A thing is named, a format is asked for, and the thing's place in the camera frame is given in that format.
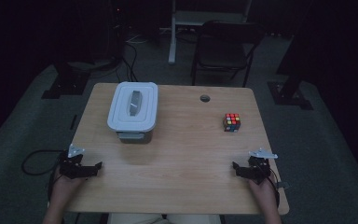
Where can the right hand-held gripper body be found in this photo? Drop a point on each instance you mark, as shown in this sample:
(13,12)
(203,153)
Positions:
(259,169)

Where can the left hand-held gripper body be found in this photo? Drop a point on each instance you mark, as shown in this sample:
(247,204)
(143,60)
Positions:
(71,166)

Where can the multicoloured puzzle cube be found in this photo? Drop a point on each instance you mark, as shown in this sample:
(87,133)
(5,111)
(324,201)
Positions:
(231,122)

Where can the clear grey storage container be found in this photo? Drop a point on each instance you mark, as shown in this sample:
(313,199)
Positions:
(136,138)

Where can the person's left hand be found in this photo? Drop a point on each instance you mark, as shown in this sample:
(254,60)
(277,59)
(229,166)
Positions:
(63,186)

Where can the person's right hand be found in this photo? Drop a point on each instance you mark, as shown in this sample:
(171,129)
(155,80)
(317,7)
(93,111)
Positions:
(265,193)

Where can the grey tape piece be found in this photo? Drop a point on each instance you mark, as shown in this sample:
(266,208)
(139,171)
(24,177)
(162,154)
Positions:
(282,185)

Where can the black stand with flat base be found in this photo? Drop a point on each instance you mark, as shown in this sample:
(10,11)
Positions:
(68,84)
(289,93)

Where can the person's beige pants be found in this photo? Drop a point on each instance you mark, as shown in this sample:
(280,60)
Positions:
(167,219)

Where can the black folding chair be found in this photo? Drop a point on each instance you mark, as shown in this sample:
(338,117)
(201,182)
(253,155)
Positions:
(223,46)

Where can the dark equipment tower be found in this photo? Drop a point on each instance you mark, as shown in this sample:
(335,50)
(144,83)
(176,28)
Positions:
(116,31)

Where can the white desk frame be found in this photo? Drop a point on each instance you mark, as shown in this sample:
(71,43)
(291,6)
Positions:
(172,37)

